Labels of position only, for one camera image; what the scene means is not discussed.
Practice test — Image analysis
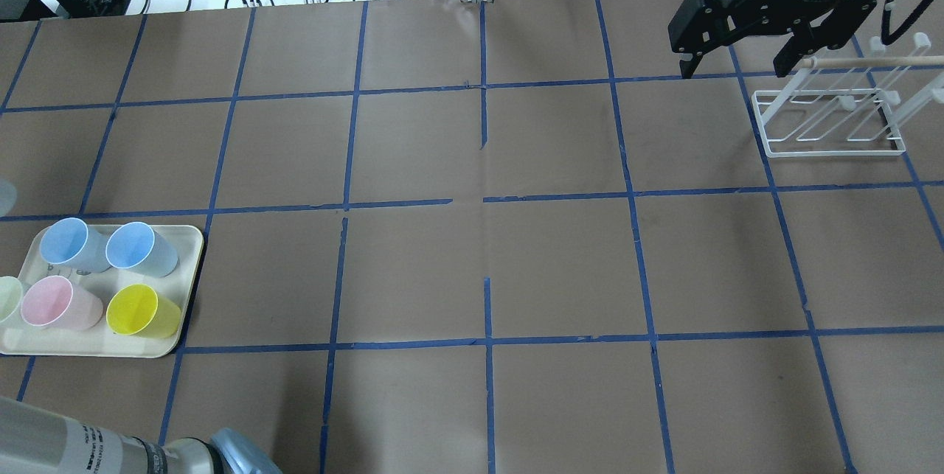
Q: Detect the beige tray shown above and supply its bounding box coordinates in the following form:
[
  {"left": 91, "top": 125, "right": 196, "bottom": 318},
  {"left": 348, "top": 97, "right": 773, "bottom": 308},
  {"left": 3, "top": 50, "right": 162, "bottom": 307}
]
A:
[{"left": 1, "top": 225, "right": 205, "bottom": 358}]

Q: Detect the grey ikea cup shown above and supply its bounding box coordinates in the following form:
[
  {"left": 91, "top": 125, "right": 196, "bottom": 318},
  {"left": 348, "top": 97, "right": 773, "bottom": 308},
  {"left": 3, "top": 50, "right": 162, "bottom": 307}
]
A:
[{"left": 0, "top": 178, "right": 18, "bottom": 217}]

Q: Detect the blue cup middle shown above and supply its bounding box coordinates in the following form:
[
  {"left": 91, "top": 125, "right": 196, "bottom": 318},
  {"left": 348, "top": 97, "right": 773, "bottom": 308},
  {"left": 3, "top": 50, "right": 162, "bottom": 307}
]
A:
[{"left": 40, "top": 217, "right": 111, "bottom": 273}]

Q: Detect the blue cup near yellow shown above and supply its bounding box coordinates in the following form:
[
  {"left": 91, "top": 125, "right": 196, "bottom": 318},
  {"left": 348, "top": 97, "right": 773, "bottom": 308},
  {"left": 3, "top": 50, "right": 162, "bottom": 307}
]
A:
[{"left": 105, "top": 222, "right": 179, "bottom": 278}]

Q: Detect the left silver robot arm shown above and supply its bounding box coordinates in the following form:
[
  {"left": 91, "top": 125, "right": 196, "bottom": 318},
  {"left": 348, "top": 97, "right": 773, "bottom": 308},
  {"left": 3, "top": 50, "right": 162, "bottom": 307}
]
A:
[{"left": 1, "top": 397, "right": 281, "bottom": 473}]

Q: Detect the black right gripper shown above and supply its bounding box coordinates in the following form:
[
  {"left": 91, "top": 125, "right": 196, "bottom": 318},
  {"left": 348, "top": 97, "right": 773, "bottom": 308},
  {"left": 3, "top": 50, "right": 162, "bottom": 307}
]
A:
[{"left": 667, "top": 0, "right": 877, "bottom": 79}]

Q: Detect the cream white cup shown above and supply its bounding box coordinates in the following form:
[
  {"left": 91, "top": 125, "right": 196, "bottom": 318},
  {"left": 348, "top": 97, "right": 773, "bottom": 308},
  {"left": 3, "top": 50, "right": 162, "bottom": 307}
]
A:
[{"left": 0, "top": 276, "right": 30, "bottom": 325}]

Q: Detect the pink cup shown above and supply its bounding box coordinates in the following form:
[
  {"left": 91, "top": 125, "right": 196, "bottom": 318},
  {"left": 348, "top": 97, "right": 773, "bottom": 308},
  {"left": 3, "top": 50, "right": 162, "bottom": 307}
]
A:
[{"left": 20, "top": 276, "right": 104, "bottom": 332}]

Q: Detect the white wire cup rack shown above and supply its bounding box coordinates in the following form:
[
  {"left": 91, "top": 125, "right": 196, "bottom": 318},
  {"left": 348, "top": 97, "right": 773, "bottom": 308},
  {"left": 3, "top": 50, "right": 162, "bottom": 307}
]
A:
[{"left": 751, "top": 32, "right": 942, "bottom": 158}]

